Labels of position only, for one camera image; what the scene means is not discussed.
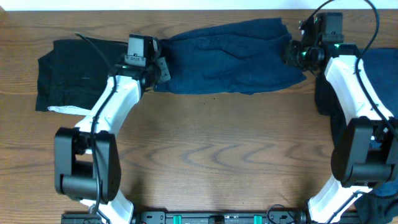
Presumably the black shorts garment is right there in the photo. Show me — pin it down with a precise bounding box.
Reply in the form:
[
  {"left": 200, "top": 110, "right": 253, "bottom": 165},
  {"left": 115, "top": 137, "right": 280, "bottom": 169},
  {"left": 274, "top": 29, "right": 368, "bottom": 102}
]
[{"left": 35, "top": 39, "right": 109, "bottom": 116}]

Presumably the navy blue shorts garment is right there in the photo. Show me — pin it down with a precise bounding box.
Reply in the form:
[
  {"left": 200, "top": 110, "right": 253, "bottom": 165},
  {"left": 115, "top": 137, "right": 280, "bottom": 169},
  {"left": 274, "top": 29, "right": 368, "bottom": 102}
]
[{"left": 154, "top": 18, "right": 306, "bottom": 95}]

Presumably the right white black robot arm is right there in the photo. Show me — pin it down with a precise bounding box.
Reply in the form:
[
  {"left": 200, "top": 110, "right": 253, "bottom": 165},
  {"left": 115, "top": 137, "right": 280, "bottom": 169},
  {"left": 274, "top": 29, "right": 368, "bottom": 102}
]
[{"left": 281, "top": 40, "right": 397, "bottom": 223}]

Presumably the navy blue clothes pile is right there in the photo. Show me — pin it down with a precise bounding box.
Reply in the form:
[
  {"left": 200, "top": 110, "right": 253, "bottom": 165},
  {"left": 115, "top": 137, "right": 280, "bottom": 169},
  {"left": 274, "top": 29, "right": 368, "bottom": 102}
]
[{"left": 313, "top": 48, "right": 398, "bottom": 224}]

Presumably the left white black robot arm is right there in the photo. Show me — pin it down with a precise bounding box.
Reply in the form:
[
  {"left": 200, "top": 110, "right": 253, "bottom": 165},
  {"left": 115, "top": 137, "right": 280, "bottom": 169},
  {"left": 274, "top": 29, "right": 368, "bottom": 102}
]
[{"left": 54, "top": 34, "right": 170, "bottom": 224}]

